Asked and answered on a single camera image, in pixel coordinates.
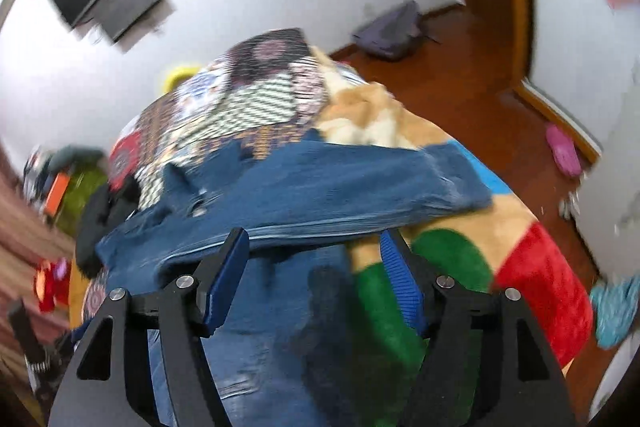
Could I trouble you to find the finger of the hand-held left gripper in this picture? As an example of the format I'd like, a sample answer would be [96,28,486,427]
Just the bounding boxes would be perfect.
[9,298,50,358]

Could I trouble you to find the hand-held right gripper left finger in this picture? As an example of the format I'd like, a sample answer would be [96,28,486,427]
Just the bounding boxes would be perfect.
[47,228,250,427]

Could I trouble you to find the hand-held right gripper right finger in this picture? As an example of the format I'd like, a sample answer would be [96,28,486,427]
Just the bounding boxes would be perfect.
[379,229,576,427]

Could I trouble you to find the blue denim jeans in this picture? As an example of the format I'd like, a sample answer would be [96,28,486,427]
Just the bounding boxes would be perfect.
[75,129,493,427]

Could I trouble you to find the pile of clothes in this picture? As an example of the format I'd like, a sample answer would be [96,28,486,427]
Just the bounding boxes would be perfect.
[22,144,108,208]

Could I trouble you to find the red plush toy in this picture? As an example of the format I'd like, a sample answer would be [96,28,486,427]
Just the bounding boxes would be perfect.
[32,257,71,313]

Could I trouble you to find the striped curtain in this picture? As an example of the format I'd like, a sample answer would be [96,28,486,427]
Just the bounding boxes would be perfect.
[0,142,76,358]

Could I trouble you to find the black garment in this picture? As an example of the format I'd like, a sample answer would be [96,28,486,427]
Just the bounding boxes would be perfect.
[75,177,141,280]

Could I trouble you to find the orange box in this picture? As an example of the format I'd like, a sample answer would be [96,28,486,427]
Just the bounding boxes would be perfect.
[44,172,70,215]

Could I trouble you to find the plush colourful blanket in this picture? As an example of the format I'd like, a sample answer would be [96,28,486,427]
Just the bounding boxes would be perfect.
[317,49,593,427]

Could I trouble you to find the green cloth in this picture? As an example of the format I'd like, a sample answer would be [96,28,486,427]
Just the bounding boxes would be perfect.
[55,167,108,238]

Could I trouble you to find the patchwork print bedspread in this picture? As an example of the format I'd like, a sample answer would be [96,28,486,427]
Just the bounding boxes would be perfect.
[67,28,368,333]

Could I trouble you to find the pink slipper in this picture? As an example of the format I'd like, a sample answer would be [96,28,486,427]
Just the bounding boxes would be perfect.
[545,123,583,178]

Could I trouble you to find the yellow hoop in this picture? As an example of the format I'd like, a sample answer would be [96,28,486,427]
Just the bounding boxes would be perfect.
[164,63,201,94]

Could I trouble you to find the teal cloth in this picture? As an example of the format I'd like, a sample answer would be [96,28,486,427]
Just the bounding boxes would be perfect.
[590,277,640,350]

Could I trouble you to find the grey backpack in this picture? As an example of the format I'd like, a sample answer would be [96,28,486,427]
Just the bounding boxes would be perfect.
[352,0,441,60]

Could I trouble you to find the white door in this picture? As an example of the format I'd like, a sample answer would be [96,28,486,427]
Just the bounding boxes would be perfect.
[517,0,640,158]

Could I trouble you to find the dark wall shelf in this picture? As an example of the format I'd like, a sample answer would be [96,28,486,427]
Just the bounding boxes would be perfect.
[97,0,176,52]

